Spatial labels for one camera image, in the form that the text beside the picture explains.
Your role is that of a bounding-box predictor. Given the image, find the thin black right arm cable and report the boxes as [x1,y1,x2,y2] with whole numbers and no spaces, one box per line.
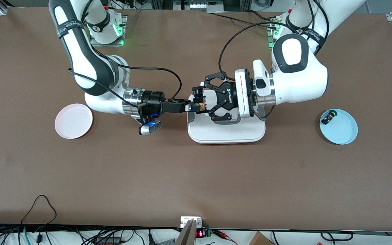
[67,68,140,109]

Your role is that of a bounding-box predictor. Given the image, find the black looped cable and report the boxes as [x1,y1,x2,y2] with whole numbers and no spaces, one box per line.
[21,195,58,232]

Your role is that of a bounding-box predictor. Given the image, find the small white mount block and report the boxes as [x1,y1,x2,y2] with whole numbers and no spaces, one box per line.
[180,216,202,228]

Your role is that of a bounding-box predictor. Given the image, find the orange black switch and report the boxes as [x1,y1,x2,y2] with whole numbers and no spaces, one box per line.
[192,87,207,113]

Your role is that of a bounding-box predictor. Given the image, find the red clip leads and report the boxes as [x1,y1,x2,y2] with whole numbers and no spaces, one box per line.
[213,229,238,244]

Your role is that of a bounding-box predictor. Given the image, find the green black switch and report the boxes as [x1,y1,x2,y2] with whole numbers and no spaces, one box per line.
[321,110,339,125]

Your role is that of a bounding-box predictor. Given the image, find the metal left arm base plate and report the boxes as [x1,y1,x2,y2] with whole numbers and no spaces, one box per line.
[267,19,305,50]

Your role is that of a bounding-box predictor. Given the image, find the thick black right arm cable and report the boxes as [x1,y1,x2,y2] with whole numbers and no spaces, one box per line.
[118,66,183,102]

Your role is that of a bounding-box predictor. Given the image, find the white lunch box grey clips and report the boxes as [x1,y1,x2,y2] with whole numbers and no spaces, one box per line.
[186,94,266,144]

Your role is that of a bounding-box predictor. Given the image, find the light blue round plate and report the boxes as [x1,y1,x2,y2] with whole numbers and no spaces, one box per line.
[319,109,358,145]

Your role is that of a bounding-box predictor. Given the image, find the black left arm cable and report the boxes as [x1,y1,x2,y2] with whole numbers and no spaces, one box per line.
[218,22,300,74]

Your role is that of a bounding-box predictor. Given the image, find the black cable on table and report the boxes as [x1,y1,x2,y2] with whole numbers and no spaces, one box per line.
[210,12,280,30]

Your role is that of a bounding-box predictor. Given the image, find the grey device with white strip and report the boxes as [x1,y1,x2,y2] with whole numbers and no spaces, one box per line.
[173,0,224,13]

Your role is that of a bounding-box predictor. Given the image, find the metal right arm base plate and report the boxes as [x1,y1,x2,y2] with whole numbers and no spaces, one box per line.
[89,15,128,47]

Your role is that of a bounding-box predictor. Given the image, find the grey metal bar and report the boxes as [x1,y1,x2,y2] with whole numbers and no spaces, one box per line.
[176,219,197,245]

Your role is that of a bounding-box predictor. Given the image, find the pink round plate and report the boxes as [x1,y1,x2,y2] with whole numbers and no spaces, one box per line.
[54,103,93,140]

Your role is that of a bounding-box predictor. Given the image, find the brown cardboard box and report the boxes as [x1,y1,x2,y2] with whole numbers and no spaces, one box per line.
[249,231,275,245]

